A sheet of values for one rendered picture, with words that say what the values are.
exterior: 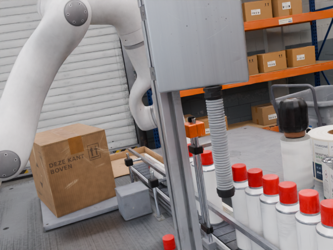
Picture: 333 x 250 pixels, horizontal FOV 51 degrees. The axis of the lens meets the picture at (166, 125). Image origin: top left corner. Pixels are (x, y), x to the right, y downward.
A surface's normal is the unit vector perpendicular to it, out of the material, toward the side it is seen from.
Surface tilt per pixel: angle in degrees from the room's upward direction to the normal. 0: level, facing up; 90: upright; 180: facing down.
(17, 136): 82
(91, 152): 90
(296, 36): 90
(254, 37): 90
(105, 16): 125
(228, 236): 0
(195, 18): 90
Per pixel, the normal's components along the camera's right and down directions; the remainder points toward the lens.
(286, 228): -0.56, 0.25
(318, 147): -0.91, 0.22
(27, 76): 0.09, 0.15
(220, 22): -0.22, 0.22
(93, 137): 0.54, 0.08
